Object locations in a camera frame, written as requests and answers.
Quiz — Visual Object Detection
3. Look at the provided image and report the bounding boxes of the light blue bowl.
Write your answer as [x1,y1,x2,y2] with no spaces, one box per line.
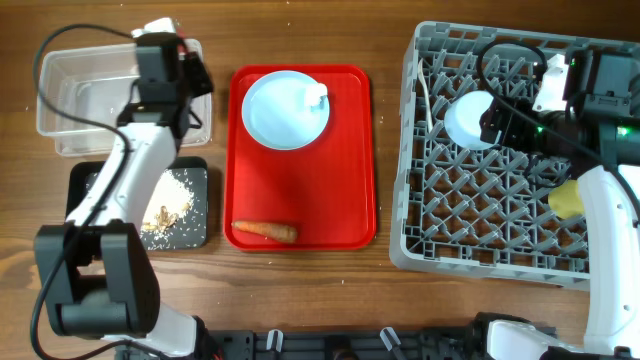
[444,90,496,151]

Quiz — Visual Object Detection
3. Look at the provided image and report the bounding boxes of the light blue plate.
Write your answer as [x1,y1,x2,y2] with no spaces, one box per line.
[241,70,331,151]

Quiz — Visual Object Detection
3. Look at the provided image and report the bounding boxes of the rice and peanut leftovers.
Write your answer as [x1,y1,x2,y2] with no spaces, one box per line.
[139,168,206,246]

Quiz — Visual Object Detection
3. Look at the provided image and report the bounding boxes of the white tissue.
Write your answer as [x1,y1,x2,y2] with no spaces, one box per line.
[304,83,328,108]

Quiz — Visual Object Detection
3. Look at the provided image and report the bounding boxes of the orange carrot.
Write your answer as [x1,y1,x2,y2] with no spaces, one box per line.
[232,220,298,244]

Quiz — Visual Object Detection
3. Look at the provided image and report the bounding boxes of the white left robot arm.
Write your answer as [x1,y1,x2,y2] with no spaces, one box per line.
[30,45,220,359]

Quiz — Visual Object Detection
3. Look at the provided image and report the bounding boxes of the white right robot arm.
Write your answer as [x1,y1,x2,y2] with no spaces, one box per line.
[472,93,639,359]

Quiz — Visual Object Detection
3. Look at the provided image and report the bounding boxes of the grey dishwasher rack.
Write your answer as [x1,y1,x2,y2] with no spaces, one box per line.
[389,21,639,291]

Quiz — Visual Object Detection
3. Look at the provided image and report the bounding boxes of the yellow cup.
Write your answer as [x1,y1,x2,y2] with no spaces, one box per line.
[547,180,584,219]

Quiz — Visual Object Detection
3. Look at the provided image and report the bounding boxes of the clear plastic bin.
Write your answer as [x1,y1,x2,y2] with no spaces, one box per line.
[36,44,213,157]

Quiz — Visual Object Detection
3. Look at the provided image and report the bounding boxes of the black tray bin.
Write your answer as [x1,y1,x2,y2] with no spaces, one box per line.
[64,156,209,251]

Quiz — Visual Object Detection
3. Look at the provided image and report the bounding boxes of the red serving tray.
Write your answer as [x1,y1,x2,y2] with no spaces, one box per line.
[222,64,377,252]

